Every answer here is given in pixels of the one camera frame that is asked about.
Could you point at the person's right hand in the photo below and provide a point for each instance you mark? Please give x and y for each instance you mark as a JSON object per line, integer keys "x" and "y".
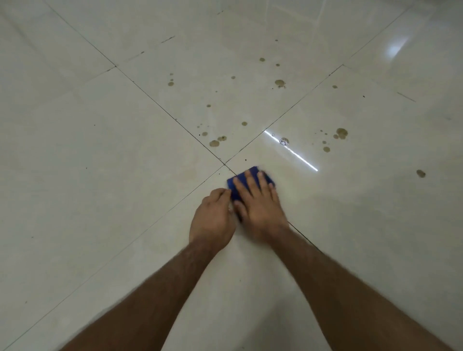
{"x": 262, "y": 213}

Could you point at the person's right middle finger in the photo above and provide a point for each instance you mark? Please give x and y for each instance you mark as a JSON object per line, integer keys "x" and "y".
{"x": 253, "y": 184}

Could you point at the person's left fingers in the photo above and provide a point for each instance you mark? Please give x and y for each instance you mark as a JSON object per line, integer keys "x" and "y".
{"x": 220, "y": 194}

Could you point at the person's left forearm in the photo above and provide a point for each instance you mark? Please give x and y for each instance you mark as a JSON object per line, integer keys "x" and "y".
{"x": 152, "y": 300}

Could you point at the person's right thumb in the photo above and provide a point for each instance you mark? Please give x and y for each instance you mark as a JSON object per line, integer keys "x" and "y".
{"x": 239, "y": 210}

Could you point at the person's right little finger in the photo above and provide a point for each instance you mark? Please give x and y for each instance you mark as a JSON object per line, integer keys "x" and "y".
{"x": 274, "y": 193}

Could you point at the blue cleaning cloth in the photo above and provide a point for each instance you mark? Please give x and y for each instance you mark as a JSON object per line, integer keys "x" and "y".
{"x": 257, "y": 173}

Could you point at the person's right forearm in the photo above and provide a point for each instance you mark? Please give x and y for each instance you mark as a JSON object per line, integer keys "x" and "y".
{"x": 347, "y": 296}

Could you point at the person's left hand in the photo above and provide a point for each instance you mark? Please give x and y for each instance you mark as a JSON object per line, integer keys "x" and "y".
{"x": 211, "y": 222}

